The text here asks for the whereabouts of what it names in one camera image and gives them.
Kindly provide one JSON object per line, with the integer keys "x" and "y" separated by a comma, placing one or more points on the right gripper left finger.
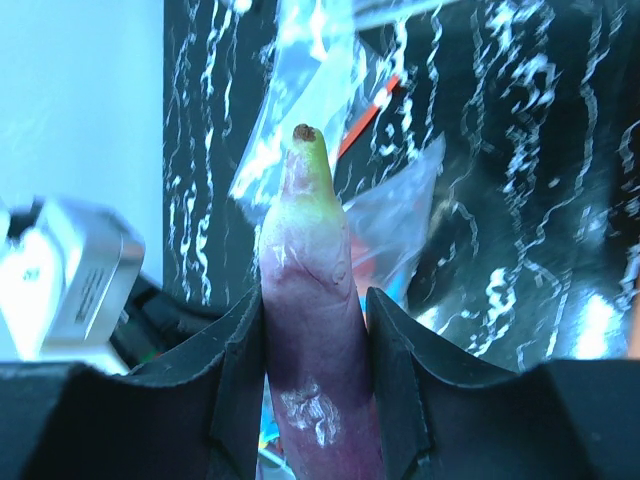
{"x": 191, "y": 413}

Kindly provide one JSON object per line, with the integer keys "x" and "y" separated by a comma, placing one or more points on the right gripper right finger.
{"x": 446, "y": 414}

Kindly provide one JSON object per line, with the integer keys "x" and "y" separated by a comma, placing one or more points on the purple eggplant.
{"x": 317, "y": 351}

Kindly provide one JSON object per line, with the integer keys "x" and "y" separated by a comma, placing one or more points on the blue zipper clear bag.
{"x": 319, "y": 69}

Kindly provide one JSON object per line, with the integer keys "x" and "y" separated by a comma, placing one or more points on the red zipper clear bag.
{"x": 380, "y": 101}

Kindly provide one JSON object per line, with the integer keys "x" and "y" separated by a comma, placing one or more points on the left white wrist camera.
{"x": 67, "y": 270}

